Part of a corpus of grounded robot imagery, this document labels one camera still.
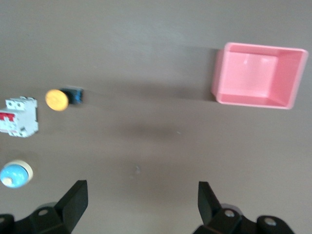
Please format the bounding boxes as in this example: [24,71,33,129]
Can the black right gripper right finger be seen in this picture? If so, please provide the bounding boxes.
[192,181,293,234]

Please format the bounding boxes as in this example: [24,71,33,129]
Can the blue round bell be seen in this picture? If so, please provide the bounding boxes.
[0,159,34,189]

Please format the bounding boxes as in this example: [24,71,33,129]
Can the white circuit breaker red switch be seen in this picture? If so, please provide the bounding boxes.
[0,96,39,138]

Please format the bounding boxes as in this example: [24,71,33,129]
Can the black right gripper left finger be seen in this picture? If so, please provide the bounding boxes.
[0,180,88,234]

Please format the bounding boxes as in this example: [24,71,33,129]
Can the yellow push button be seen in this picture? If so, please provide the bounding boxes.
[45,86,85,112]

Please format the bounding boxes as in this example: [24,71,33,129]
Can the pink plastic box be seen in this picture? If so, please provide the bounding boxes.
[211,41,309,110]

